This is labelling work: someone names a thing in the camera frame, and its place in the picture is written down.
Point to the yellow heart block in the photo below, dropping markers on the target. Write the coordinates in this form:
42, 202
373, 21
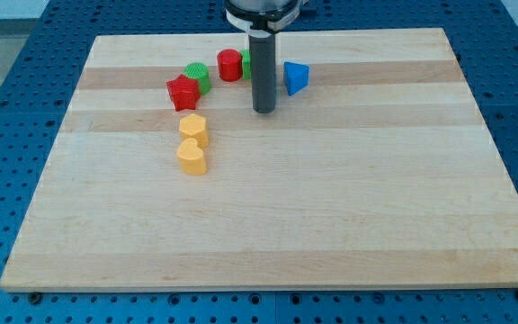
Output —
191, 158

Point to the yellow hexagon block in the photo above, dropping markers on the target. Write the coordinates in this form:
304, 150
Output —
195, 126

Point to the blue triangular block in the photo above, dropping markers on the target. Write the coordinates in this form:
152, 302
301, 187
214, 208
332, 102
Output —
295, 77

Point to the red star block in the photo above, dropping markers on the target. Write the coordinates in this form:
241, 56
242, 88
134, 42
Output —
184, 92

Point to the red cylinder block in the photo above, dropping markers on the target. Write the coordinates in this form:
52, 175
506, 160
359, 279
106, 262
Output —
230, 65

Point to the green block behind rod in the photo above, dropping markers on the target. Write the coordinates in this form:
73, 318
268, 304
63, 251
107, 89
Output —
246, 63

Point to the green cylinder block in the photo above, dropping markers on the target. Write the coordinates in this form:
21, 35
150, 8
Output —
199, 72

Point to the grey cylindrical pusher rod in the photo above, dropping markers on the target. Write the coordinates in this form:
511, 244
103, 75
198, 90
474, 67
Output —
263, 70

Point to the wooden board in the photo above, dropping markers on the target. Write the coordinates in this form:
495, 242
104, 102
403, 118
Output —
380, 174

